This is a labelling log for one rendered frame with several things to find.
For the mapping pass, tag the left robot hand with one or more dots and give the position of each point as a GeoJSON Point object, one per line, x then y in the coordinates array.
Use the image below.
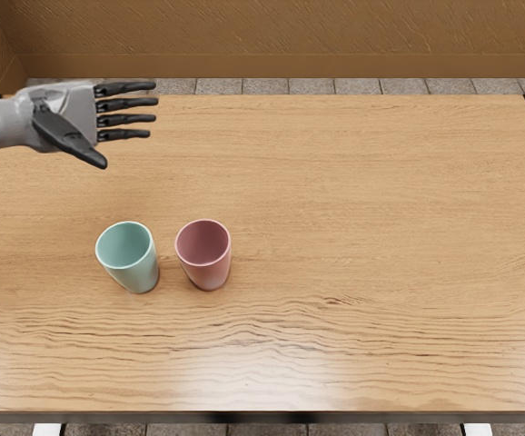
{"type": "Point", "coordinates": [67, 109]}

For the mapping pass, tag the light green cup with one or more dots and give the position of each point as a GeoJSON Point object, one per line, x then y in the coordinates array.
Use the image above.
{"type": "Point", "coordinates": [131, 268]}

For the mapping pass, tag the pink cup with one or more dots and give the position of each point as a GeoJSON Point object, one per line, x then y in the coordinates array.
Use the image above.
{"type": "Point", "coordinates": [205, 268]}

